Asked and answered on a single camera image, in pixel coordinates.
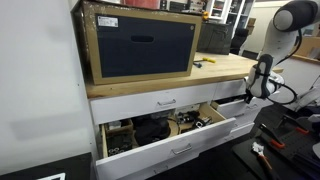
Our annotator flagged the white shelving unit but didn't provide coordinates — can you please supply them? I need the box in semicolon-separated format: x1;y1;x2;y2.
206;0;256;34

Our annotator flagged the small open cardboard box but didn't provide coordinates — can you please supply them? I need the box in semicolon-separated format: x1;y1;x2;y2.
104;119;139;158

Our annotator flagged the white drawer with metal handle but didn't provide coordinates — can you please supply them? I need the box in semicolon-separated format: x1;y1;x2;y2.
234;119;260;134
233;111;268;129
89;83;219;126
94;102;238;180
210;94;276;119
118;151;202;180
199;123;256;153
212;78;249;101

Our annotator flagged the black round bag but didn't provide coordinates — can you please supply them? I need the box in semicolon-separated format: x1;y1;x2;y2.
132;114;172;147

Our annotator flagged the white partition panel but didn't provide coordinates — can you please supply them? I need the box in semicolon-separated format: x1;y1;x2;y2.
0;0;101;177

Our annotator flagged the black panel with white mark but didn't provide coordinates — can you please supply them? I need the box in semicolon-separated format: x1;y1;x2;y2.
0;152;94;180

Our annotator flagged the white curved object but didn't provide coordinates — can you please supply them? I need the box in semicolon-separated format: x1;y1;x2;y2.
292;84;320;113

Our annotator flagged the black perforated board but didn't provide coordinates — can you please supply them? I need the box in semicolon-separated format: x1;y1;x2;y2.
231;108;320;180

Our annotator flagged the black webcam with silver ring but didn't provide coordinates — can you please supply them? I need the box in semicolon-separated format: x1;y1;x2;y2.
194;115;213;130

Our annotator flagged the white table with wooden top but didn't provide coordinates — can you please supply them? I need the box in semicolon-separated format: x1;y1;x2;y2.
266;49;320;113

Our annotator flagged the black office chair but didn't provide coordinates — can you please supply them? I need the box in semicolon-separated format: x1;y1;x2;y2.
229;27;250;56

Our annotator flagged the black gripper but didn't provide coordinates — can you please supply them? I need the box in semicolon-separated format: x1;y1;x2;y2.
244;88;255;104

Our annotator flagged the white and orange hand tool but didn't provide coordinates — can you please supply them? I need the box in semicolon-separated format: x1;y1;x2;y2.
251;141;275;174

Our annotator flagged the cardboard box with dark label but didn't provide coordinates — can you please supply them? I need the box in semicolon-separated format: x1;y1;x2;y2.
294;34;320;59

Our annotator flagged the white workbench with wooden top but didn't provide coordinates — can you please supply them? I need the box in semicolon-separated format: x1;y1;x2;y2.
84;51;284;180

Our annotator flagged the black clamp with orange tip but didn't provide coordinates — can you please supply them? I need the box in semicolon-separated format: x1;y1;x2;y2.
282;114;311;135
258;122;287;150

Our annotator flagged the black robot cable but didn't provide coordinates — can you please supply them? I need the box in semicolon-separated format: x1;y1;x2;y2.
265;29;303;106

